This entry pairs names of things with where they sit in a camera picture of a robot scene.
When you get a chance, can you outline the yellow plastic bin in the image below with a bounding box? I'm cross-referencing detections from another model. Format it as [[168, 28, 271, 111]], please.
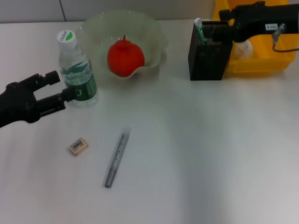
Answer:
[[213, 0, 296, 77]]

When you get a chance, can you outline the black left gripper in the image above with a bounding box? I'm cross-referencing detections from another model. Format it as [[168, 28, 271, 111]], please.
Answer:
[[0, 70, 78, 128]]

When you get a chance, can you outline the green label water bottle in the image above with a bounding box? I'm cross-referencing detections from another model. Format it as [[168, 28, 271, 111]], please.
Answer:
[[56, 29, 99, 109]]

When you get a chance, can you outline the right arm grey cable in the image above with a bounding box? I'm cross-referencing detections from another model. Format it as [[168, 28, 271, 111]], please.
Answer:
[[272, 23, 299, 52]]

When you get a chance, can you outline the orange fruit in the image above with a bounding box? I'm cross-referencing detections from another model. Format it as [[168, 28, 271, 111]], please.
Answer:
[[107, 34, 145, 78]]

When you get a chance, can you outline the tan eraser with barcode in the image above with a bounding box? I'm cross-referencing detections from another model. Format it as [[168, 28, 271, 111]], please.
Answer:
[[68, 137, 90, 157]]

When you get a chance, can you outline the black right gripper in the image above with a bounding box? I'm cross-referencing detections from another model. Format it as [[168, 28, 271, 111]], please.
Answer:
[[211, 1, 299, 43]]

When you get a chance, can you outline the black mesh pen holder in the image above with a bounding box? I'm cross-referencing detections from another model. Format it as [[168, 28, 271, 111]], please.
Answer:
[[188, 21, 234, 81]]

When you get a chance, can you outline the grey pen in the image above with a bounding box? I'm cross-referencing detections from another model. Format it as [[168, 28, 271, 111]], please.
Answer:
[[103, 127, 130, 189]]

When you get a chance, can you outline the pale green glass bowl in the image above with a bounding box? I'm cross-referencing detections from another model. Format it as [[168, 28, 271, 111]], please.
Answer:
[[77, 9, 169, 80]]

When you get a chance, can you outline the green pen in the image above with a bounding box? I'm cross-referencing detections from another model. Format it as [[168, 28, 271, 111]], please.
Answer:
[[194, 17, 209, 46]]

